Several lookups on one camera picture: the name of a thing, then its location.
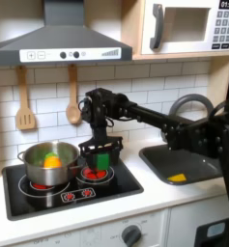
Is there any thin black cable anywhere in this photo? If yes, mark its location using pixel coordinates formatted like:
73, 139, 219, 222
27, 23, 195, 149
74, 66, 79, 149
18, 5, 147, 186
78, 96, 92, 114

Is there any white toy microwave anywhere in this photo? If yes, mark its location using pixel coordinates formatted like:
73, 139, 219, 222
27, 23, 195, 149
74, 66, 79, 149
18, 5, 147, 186
140, 0, 229, 56

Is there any dark grey oven knob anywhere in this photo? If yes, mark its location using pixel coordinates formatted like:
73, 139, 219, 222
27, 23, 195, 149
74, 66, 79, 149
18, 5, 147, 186
121, 224, 142, 247

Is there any light wooden shelf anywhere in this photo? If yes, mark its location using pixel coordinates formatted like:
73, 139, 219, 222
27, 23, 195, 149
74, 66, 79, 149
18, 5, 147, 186
131, 50, 229, 62

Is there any wooden slotted spatula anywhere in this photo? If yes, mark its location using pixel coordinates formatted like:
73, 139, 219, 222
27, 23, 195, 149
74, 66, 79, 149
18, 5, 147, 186
14, 65, 38, 131

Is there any grey extractor hood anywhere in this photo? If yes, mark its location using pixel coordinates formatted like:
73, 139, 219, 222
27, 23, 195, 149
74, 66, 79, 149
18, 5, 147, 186
0, 0, 134, 68

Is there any yellow block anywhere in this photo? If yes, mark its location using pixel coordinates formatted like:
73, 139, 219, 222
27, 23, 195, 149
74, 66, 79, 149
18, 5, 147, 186
166, 173, 187, 183

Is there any steel pot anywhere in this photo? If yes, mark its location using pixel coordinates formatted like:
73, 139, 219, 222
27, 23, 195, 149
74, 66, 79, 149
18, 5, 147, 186
16, 141, 85, 187

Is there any black oven door handle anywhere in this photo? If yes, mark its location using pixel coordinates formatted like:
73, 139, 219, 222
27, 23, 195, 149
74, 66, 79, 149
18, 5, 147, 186
194, 218, 229, 247

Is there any green block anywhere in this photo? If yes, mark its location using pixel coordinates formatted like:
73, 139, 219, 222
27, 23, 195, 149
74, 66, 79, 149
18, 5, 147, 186
95, 152, 111, 172

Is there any wooden side panel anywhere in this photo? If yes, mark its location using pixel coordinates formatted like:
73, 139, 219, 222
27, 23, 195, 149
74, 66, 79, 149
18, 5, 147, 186
207, 55, 229, 108

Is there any dark grey sink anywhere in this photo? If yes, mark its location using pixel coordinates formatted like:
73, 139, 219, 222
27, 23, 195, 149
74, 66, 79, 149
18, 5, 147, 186
138, 143, 225, 186

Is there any orange toy carrot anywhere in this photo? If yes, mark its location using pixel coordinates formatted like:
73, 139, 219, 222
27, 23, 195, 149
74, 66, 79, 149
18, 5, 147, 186
43, 151, 63, 169

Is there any black toy stove top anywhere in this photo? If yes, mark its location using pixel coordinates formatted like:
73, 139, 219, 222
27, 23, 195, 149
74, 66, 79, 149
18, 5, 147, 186
2, 158, 145, 222

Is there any wooden spoon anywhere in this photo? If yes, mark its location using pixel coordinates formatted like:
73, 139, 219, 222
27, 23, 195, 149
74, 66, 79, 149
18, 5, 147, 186
65, 64, 83, 126

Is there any dark grey tap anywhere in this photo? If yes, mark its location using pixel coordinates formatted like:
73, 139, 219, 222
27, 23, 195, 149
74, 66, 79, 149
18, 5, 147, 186
160, 93, 215, 143

